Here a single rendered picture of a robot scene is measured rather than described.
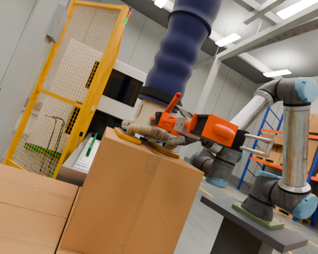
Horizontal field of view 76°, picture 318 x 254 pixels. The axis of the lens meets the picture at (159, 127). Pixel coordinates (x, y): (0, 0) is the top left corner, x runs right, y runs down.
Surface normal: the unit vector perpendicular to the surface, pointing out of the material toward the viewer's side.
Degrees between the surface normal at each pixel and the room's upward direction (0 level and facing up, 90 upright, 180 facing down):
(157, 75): 75
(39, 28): 90
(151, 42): 90
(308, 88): 86
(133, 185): 90
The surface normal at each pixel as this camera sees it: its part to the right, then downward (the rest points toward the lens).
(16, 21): 0.34, 0.10
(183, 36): 0.12, -0.22
